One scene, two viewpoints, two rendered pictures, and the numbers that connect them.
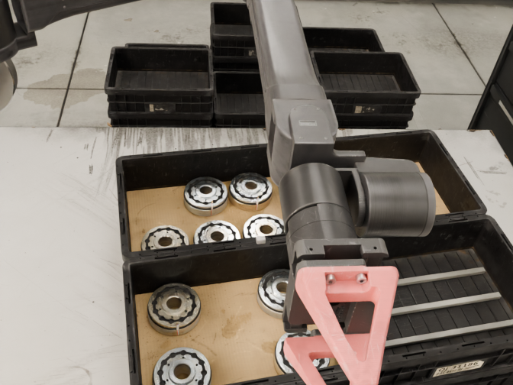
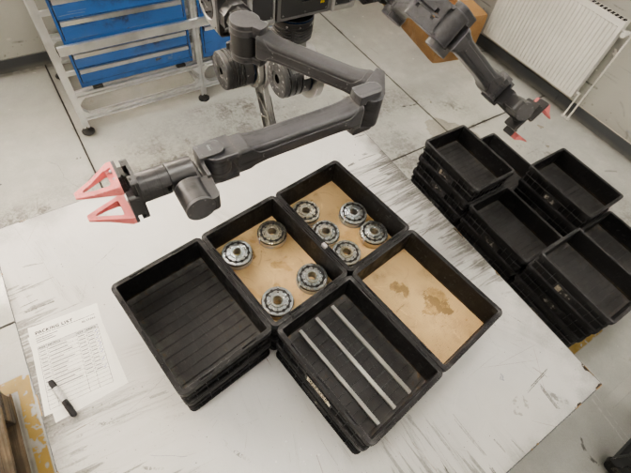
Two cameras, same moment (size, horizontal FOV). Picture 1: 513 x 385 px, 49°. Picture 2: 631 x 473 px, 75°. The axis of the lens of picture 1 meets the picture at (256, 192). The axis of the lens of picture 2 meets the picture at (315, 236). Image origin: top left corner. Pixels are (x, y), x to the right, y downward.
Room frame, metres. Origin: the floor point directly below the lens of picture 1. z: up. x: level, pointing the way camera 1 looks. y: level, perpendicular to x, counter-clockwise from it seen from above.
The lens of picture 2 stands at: (0.30, -0.62, 2.06)
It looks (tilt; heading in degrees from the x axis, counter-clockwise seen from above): 56 degrees down; 57
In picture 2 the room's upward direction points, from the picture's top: 11 degrees clockwise
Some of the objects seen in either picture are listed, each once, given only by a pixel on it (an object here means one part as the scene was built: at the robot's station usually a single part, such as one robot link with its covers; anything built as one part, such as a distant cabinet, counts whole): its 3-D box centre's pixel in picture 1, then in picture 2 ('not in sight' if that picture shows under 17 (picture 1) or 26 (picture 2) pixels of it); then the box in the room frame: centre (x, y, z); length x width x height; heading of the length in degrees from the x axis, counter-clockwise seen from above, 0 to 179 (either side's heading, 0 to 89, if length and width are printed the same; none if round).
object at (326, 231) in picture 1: (325, 262); (148, 184); (0.28, -0.06, 1.45); 0.07 x 0.07 x 0.10; 9
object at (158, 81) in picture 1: (163, 114); (454, 183); (1.83, 0.42, 0.37); 0.40 x 0.30 x 0.45; 99
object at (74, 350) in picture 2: not in sight; (73, 357); (-0.10, 0.00, 0.70); 0.33 x 0.23 x 0.01; 99
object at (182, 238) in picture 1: (165, 243); (305, 211); (0.76, 0.18, 0.86); 0.10 x 0.10 x 0.01
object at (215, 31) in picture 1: (253, 63); (551, 206); (2.29, 0.08, 0.37); 0.40 x 0.30 x 0.45; 99
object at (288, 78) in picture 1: (280, 46); (297, 131); (0.59, -0.01, 1.45); 0.43 x 0.06 x 0.11; 9
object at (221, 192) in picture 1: (205, 192); (353, 212); (0.92, 0.12, 0.86); 0.10 x 0.10 x 0.01
